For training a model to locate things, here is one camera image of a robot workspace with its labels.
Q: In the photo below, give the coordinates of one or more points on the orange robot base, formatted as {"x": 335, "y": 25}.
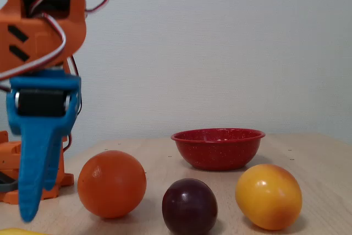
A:
{"x": 61, "y": 182}

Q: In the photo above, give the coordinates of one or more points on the grey table clamp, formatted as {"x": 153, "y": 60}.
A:
{"x": 8, "y": 184}

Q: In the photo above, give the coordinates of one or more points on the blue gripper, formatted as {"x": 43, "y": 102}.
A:
{"x": 41, "y": 102}

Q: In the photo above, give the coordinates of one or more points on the red speckled bowl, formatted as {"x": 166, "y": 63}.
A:
{"x": 217, "y": 149}

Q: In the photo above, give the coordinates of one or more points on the yellow-orange peach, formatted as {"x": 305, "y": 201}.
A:
{"x": 268, "y": 197}

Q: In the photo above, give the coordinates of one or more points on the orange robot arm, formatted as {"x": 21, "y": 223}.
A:
{"x": 41, "y": 39}

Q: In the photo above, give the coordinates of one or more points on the yellow plastic banana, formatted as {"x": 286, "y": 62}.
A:
{"x": 16, "y": 232}

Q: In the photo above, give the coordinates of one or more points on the dark purple plum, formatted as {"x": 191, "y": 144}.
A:
{"x": 189, "y": 207}

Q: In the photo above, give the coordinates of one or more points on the orange fruit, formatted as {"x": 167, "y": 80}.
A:
{"x": 111, "y": 184}

